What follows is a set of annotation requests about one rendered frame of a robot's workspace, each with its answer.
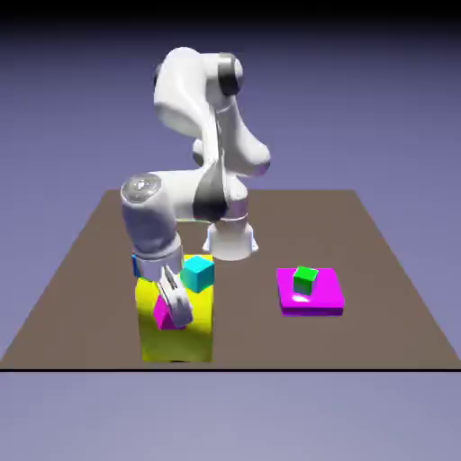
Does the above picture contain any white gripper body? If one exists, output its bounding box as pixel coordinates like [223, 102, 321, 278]
[156, 265, 194, 328]

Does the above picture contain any large magenta box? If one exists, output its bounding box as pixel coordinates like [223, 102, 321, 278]
[276, 267, 346, 318]

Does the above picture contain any large yellow box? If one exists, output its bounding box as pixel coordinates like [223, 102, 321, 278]
[135, 254, 214, 364]

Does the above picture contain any small green cube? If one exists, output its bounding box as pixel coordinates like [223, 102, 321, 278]
[292, 266, 320, 296]

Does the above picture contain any small cyan cube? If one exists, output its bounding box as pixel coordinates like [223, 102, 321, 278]
[179, 256, 215, 294]

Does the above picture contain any small magenta cube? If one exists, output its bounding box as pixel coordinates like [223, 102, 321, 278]
[151, 294, 186, 331]

